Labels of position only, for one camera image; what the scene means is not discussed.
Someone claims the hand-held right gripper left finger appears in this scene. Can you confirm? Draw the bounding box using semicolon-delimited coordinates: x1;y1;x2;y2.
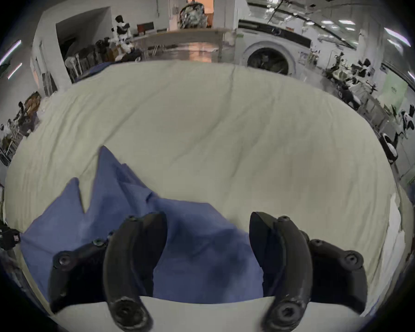
48;212;168;332

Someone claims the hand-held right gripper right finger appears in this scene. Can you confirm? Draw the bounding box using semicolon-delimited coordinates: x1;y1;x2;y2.
249;212;368;332

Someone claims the blue shirt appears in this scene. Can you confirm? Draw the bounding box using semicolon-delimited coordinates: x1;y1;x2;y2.
21;146;264;305

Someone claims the white black robot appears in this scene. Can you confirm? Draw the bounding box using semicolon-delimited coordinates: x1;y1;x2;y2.
380;104;415;165

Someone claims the row of desks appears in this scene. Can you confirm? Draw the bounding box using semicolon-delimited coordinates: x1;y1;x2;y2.
320;52;402;130

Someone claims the white washing machine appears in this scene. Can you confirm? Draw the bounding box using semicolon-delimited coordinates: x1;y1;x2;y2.
236;19;312;79

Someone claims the white humanoid robot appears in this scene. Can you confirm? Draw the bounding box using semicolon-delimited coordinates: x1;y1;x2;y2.
109;15;142;61

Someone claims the wooden table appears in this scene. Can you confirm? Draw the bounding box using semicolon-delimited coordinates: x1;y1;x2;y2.
133;27;236;62

